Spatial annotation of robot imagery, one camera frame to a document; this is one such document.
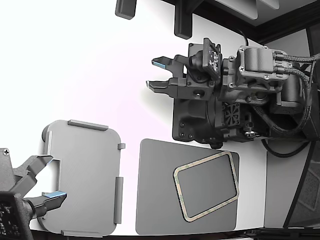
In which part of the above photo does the beige rectangular adhesive frame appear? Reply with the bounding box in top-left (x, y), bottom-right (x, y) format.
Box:
top-left (172, 150), bottom-right (241, 223)

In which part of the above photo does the black six-joint robot arm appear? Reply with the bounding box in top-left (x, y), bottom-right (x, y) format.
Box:
top-left (171, 45), bottom-right (320, 151)

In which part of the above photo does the gray plastic frame holder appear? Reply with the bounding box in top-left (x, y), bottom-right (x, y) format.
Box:
top-left (41, 119), bottom-right (126, 238)

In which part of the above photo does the gray plastic bracket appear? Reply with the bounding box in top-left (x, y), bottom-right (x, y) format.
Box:
top-left (114, 0), bottom-right (138, 20)

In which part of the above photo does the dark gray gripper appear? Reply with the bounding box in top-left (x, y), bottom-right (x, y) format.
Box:
top-left (0, 147), bottom-right (69, 218)

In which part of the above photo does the dark gray rectangular mat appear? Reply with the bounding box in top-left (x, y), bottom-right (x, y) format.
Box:
top-left (135, 138), bottom-right (241, 236)

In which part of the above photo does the black braided cable harness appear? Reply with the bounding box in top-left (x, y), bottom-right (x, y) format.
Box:
top-left (252, 53), bottom-right (320, 137)

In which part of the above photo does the black camera board module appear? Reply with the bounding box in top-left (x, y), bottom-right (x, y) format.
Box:
top-left (0, 191), bottom-right (35, 240)

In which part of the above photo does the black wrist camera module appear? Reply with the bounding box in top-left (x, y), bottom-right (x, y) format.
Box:
top-left (187, 37), bottom-right (224, 83)

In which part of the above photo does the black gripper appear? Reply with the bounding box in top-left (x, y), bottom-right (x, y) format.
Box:
top-left (145, 54), bottom-right (239, 101)

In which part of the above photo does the black plastic bracket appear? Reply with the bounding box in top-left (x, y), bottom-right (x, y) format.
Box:
top-left (173, 0), bottom-right (194, 40)

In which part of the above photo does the black enclosure frame rail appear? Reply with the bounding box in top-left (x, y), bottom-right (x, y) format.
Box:
top-left (159, 0), bottom-right (320, 45)

